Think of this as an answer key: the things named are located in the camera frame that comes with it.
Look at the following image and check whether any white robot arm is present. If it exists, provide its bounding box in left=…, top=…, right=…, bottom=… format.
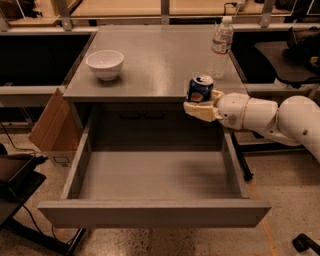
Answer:
left=183, top=90, right=320, bottom=162

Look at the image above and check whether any open grey top drawer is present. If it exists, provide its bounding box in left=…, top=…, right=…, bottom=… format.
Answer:
left=38, top=105, right=271, bottom=228

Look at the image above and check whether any grey cabinet with drawers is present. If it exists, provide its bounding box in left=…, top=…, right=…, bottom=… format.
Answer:
left=64, top=25, right=233, bottom=153

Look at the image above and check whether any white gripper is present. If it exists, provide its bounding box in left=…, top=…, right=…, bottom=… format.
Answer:
left=183, top=89, right=250, bottom=130

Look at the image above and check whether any black caster bottom right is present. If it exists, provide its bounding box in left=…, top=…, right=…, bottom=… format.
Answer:
left=292, top=233, right=320, bottom=256

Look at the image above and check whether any black cable on floor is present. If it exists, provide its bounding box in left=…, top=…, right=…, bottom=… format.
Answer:
left=0, top=121, right=38, bottom=154

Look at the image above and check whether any blue pepsi can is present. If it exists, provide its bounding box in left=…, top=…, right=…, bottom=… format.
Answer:
left=187, top=74, right=213, bottom=103

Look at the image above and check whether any white ceramic bowl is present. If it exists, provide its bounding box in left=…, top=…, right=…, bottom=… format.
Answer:
left=86, top=50, right=124, bottom=81

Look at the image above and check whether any black office chair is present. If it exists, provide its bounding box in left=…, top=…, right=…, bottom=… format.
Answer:
left=255, top=26, right=320, bottom=88

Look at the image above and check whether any clear plastic water bottle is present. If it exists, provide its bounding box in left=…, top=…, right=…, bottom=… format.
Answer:
left=208, top=16, right=233, bottom=79

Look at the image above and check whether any black stand left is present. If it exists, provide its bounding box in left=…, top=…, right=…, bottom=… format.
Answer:
left=0, top=144, right=85, bottom=256

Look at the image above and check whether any brown cardboard box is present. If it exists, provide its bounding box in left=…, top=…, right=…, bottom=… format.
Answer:
left=28, top=89, right=81, bottom=169

